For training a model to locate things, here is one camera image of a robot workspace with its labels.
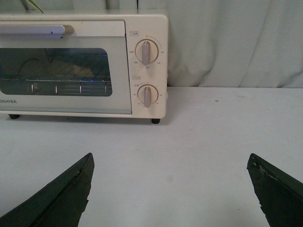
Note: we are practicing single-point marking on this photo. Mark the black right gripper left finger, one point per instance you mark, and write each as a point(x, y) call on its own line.
point(60, 203)

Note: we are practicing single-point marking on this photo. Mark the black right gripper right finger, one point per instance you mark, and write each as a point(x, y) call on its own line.
point(280, 195)

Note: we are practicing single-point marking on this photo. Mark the glass oven door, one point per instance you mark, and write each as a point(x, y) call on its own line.
point(96, 51)

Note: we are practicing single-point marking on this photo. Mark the black oven foot left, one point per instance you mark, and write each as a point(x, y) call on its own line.
point(14, 116)

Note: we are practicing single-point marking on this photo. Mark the black oven foot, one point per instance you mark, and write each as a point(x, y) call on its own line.
point(155, 121)
point(14, 116)

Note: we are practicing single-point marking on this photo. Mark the black oven foot right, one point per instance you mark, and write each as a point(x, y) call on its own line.
point(155, 121)

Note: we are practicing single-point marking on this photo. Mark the cream toaster oven body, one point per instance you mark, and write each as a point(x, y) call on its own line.
point(139, 25)

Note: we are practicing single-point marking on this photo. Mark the lower timer knob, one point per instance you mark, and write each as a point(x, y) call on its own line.
point(148, 95)

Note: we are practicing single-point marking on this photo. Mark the white curtain backdrop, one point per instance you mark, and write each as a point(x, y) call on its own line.
point(223, 43)

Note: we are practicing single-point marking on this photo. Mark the green plant leaf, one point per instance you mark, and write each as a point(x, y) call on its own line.
point(30, 5)

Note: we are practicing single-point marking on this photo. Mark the wire oven rack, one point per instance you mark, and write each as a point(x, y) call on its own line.
point(55, 87)

